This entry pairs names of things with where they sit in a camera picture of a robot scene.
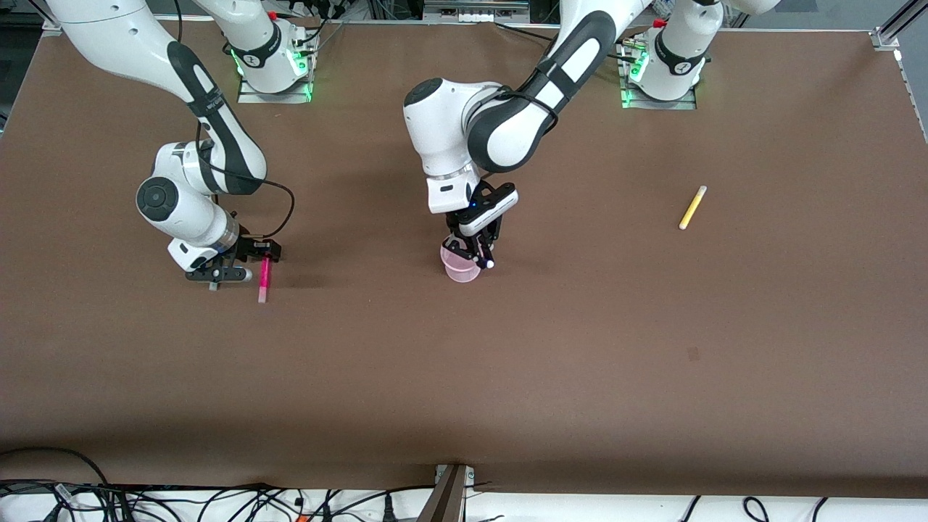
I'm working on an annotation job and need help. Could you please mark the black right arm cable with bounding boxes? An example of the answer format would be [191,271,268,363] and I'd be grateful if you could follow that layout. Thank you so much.
[194,120,296,240]

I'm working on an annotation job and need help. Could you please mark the large black cable loop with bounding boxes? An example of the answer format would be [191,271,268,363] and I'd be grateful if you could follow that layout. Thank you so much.
[0,447,117,522]

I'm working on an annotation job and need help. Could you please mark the aluminium table edge rail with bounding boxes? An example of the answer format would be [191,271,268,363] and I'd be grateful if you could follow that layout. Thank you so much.
[893,49,928,142]

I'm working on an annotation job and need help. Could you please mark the aluminium corner profile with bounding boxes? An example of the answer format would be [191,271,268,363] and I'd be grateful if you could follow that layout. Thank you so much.
[872,0,928,50]

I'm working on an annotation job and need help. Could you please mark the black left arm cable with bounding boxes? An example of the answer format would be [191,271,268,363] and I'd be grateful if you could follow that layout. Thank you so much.
[493,69,563,135]

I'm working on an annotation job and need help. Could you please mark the long black cable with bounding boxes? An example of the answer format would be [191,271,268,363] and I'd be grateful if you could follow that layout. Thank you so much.
[116,482,436,508]

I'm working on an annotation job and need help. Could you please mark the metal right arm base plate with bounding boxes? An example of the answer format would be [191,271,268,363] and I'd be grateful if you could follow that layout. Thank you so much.
[237,43,320,104]

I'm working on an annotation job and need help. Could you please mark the aluminium frame post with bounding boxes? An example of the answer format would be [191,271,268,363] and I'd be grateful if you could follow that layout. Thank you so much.
[419,464,476,522]

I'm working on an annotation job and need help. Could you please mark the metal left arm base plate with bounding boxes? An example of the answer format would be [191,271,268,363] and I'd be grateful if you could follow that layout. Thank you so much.
[618,43,698,111]

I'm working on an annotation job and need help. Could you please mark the yellow marker pen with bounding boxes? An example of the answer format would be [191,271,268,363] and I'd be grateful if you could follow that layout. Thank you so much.
[679,186,708,231]

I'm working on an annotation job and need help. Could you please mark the pink translucent pen holder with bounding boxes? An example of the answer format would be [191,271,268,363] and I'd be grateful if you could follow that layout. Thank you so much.
[440,243,483,283]

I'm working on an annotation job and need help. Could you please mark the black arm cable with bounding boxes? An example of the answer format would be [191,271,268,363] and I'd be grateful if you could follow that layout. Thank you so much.
[194,120,296,240]
[493,69,563,135]

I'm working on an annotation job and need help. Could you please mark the grey electronics box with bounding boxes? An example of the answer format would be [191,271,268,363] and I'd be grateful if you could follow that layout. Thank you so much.
[424,0,559,22]

